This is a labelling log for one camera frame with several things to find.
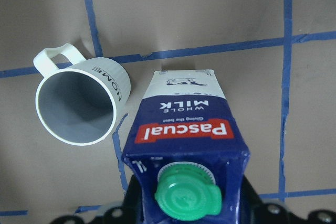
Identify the white HOME mug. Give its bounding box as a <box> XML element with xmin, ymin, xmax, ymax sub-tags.
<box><xmin>33</xmin><ymin>43</ymin><xmax>131</xmax><ymax>146</ymax></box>

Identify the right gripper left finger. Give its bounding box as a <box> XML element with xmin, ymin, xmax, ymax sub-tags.
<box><xmin>123</xmin><ymin>175</ymin><xmax>142</xmax><ymax>208</ymax></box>

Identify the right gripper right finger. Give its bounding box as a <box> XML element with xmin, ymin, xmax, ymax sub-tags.
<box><xmin>241</xmin><ymin>176</ymin><xmax>263</xmax><ymax>208</ymax></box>

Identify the blue Pascal milk carton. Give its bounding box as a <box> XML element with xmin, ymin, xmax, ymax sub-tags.
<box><xmin>122</xmin><ymin>69</ymin><xmax>250</xmax><ymax>223</ymax></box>

